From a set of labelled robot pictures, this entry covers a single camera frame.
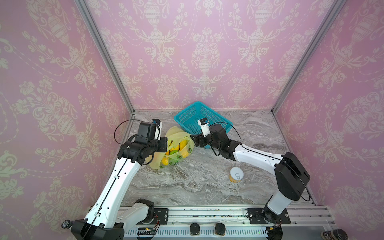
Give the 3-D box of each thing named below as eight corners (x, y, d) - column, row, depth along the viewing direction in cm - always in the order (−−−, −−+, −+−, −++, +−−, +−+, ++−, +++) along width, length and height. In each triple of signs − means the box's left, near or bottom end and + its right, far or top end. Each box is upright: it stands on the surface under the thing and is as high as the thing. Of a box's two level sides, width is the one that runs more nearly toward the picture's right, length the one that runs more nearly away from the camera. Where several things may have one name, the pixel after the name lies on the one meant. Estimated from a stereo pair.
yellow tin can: (229, 183, 87) (231, 179, 82) (228, 171, 91) (229, 166, 87) (242, 183, 87) (245, 179, 82) (239, 170, 91) (242, 166, 87)
